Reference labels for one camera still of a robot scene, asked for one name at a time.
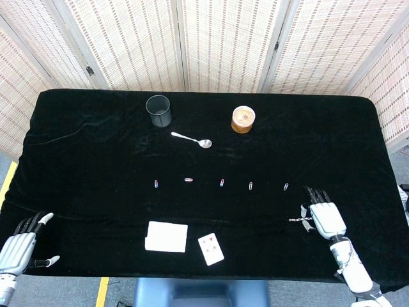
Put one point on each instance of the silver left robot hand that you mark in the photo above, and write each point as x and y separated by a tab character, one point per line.
16	252

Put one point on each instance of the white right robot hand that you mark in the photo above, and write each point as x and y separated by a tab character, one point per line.
327	217

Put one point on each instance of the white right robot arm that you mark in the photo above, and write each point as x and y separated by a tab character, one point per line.
354	272

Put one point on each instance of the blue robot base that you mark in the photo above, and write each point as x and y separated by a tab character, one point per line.
198	292

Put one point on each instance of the pale blue paperclip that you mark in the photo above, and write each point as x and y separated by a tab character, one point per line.
286	186

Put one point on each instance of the black white object beside table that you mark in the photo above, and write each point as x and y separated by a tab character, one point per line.
405	198

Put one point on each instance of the hearts playing card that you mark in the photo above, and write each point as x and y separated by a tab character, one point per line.
211	249

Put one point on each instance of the black velvet tablecloth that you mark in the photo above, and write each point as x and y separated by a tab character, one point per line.
96	160

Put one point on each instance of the orange jar with clear lid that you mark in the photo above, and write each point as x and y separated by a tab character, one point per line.
243	126

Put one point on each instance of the woven folding screen panel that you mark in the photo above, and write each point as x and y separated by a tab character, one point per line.
41	35
223	44
329	44
128	44
393	96
16	96

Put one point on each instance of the silver metal spoon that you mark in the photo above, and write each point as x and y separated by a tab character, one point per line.
204	144

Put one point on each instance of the white card box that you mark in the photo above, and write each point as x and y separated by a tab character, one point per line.
166	236

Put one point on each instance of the black screen hinge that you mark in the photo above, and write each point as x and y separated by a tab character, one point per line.
89	70
276	45

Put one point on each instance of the black mesh pen cup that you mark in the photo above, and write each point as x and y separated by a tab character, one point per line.
159	120

